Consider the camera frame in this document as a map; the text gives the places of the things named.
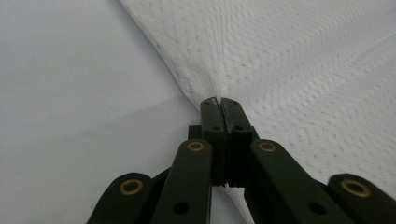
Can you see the white table cover sheet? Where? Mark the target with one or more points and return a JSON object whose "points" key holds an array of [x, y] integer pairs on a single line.
{"points": [[62, 93]]}

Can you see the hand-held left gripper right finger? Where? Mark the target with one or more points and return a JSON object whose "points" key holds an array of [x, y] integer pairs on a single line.
{"points": [[238, 146]]}

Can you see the white textured cloth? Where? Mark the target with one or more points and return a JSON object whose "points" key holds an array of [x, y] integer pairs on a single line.
{"points": [[280, 62]]}

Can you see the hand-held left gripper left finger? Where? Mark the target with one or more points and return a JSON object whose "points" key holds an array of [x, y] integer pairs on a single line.
{"points": [[214, 137]]}

